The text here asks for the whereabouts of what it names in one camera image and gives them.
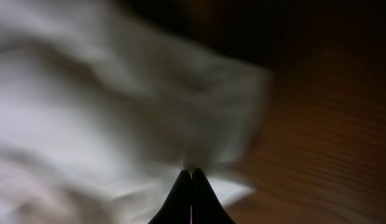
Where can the white t-shirt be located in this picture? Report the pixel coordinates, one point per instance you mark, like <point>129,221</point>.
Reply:
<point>100,111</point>

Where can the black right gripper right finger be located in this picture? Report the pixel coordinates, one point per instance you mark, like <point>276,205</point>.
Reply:
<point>206,208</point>

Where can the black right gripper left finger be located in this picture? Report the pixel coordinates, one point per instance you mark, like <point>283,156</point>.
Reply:
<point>176,209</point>

